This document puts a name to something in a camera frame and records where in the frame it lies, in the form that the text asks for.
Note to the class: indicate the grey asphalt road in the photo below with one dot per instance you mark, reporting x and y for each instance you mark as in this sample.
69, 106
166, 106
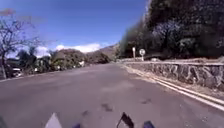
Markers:
93, 90

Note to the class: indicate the distant wooded hill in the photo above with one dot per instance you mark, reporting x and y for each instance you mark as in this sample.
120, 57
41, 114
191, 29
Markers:
109, 50

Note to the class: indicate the low stone wall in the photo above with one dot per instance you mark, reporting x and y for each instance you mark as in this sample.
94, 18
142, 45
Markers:
193, 72

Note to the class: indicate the robot's own part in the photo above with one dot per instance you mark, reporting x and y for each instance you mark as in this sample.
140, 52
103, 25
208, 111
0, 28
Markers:
53, 122
126, 119

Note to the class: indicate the round white road sign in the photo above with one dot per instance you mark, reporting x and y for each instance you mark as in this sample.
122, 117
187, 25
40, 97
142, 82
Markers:
142, 52

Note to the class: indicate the dense dark trees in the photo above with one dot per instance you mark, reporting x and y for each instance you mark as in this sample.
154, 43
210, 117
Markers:
180, 26

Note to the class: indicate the white painted road line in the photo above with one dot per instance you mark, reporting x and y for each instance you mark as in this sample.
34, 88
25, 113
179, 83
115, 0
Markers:
186, 91

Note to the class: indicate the bare leafless tree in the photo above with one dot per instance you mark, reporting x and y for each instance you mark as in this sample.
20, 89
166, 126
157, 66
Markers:
8, 38

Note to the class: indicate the row of green trees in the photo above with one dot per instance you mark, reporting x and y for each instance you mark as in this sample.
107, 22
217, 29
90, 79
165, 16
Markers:
66, 58

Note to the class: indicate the dry dirt verge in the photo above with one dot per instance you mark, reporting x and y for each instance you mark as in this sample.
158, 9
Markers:
200, 87

